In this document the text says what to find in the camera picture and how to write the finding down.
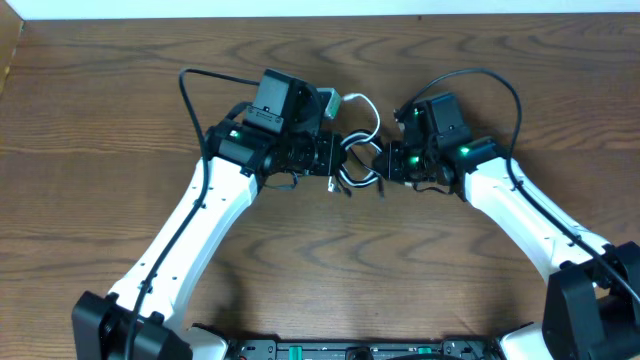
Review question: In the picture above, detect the black usb cable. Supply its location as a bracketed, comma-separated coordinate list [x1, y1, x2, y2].
[333, 130, 387, 200]

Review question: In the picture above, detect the white usb cable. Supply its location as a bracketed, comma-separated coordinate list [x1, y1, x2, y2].
[327, 92, 384, 194]

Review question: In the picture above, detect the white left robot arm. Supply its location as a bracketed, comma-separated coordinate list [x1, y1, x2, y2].
[71, 69, 346, 359]

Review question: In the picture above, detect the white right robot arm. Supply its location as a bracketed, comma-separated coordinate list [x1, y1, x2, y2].
[373, 93, 639, 359]

